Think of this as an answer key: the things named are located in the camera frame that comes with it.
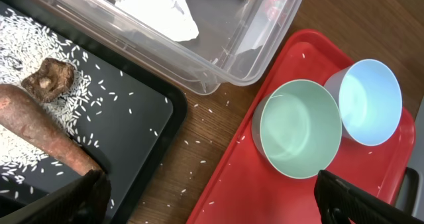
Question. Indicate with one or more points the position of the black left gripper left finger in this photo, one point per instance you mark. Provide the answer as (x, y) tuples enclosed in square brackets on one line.
[(85, 200)]

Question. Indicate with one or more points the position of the brown food chunk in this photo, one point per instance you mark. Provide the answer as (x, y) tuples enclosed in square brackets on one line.
[(51, 80)]

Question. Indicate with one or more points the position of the crumpled white tissue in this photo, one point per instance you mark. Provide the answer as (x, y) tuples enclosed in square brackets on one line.
[(172, 18)]

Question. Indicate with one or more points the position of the clear plastic bin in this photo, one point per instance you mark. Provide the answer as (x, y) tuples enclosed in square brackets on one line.
[(236, 42)]

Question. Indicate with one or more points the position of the green bowl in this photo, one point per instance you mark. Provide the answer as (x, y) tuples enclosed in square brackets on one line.
[(297, 129)]

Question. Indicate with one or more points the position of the black waste tray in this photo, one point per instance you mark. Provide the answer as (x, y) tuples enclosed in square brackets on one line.
[(119, 113)]

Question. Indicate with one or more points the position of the red plastic tray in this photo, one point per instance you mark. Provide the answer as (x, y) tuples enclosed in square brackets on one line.
[(244, 188)]

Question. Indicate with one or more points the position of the white rice pile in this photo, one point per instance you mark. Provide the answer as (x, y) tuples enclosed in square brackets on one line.
[(25, 43)]

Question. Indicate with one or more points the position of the light blue bowl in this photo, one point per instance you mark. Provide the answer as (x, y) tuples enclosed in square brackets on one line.
[(369, 99)]

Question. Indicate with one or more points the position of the brown carrot piece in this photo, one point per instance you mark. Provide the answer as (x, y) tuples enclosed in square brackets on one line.
[(24, 117)]

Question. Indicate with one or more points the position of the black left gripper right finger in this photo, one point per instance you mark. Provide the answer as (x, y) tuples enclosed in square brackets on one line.
[(341, 202)]

